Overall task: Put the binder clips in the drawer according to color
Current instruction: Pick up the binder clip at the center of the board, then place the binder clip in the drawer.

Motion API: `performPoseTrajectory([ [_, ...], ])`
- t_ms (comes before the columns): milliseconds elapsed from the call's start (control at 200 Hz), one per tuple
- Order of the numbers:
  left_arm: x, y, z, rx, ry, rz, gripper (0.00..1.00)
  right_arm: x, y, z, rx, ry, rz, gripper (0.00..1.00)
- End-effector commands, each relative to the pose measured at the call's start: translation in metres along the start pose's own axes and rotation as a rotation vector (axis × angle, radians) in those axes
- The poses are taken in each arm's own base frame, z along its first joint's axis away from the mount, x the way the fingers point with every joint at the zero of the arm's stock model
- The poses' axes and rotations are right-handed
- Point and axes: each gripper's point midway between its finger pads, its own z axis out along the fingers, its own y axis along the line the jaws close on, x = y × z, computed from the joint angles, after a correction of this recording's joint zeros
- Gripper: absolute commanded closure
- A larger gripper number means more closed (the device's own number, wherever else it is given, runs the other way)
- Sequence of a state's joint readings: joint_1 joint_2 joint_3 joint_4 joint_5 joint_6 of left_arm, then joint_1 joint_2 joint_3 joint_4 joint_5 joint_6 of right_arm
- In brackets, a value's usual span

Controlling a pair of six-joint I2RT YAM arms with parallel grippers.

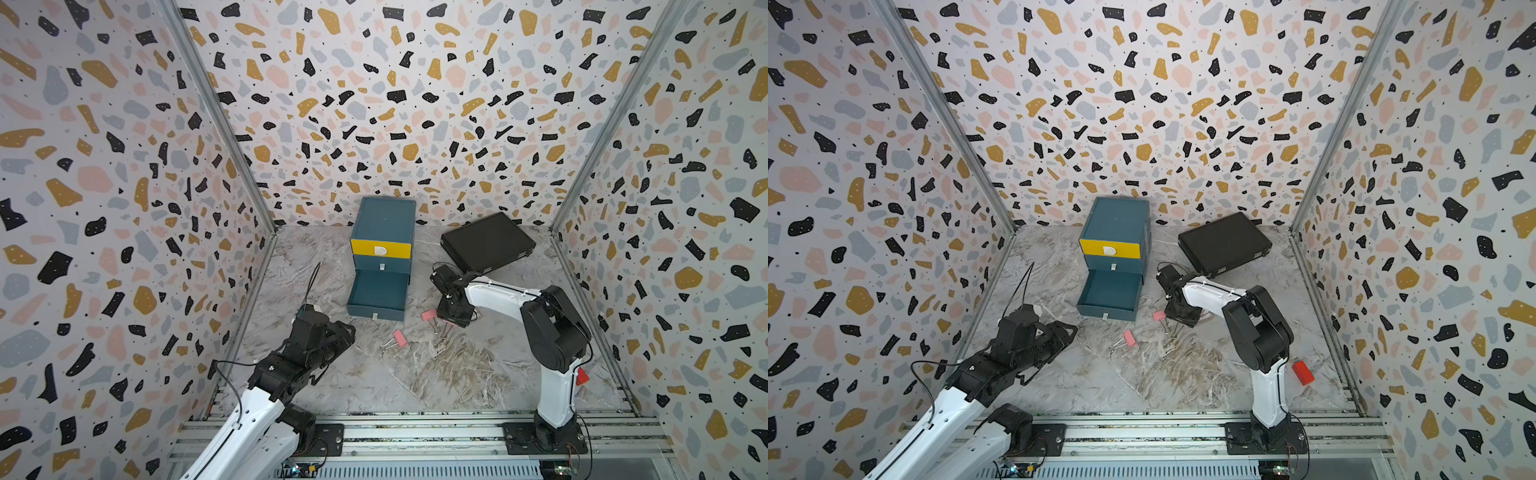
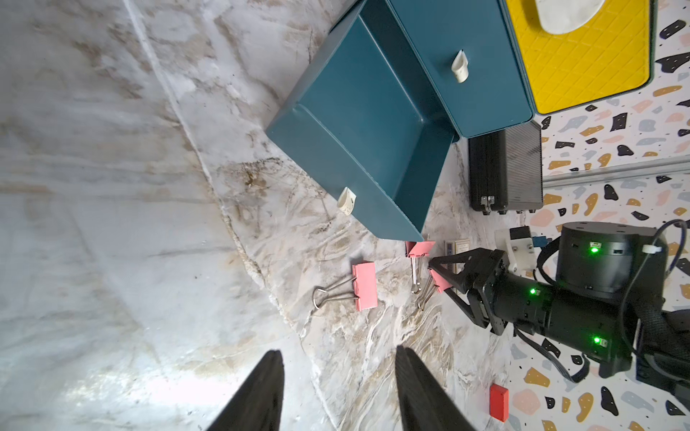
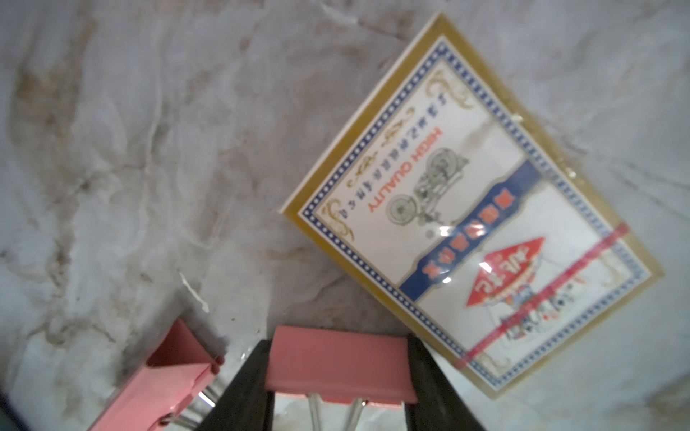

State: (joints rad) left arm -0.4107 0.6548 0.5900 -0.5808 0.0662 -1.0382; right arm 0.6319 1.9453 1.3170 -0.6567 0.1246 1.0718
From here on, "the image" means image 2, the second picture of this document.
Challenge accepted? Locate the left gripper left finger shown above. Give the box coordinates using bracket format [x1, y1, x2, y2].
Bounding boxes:
[207, 350, 285, 431]

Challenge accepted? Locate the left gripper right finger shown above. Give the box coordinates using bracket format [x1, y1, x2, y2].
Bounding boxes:
[395, 345, 474, 431]

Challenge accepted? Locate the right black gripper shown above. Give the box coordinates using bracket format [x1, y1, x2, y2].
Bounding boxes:
[429, 248, 555, 335]

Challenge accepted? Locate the pink binder clip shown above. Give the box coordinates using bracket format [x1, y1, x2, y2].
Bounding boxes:
[416, 269, 452, 311]
[405, 241, 436, 295]
[312, 261, 378, 312]

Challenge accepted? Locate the pink binder clip top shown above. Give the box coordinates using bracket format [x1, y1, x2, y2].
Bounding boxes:
[405, 241, 436, 295]

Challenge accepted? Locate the teal bottom drawer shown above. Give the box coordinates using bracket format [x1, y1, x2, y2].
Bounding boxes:
[266, 13, 456, 242]

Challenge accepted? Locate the teal drawer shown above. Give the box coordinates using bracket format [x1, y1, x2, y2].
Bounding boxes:
[266, 13, 456, 242]
[391, 1, 534, 138]

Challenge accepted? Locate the yellow top drawer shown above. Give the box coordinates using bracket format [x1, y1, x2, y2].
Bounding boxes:
[507, 1, 656, 116]

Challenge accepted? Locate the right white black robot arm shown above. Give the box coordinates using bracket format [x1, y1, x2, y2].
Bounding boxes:
[429, 222, 689, 405]

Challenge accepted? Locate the teal drawer cabinet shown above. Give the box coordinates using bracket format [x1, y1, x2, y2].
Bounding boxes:
[380, 1, 656, 138]

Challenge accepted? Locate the playing card box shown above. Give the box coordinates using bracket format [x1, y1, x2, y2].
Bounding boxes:
[445, 239, 471, 274]

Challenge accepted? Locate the red small block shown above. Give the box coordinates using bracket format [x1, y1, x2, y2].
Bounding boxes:
[490, 384, 510, 423]

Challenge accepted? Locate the black flat case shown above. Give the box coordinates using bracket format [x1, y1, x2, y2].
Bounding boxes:
[468, 120, 544, 216]

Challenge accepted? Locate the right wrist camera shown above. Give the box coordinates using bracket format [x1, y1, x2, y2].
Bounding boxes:
[494, 226, 552, 276]

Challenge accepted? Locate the right aluminium corner post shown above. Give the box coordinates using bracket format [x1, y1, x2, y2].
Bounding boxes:
[543, 154, 689, 190]

